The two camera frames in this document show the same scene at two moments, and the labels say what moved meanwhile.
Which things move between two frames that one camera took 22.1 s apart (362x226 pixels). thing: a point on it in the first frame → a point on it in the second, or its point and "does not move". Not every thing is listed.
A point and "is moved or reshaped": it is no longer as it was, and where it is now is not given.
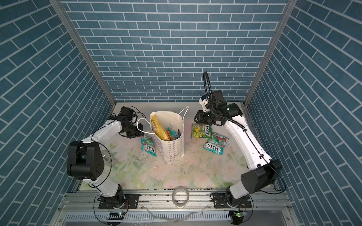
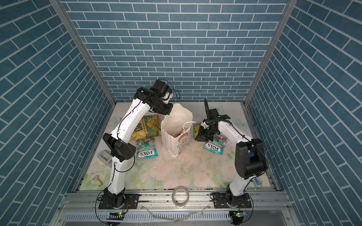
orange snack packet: [168, 132] → [178, 133]
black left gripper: [139, 132] → [168, 110]
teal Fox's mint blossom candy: [216, 143] does not move
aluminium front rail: [198, 202] does not move
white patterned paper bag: [173, 149] is moved or reshaped
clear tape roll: [176, 203] does not move
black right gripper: [200, 119] → [201, 135]
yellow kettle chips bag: [159, 131] is moved or reshaped
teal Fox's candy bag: [147, 146] is moved or reshaped
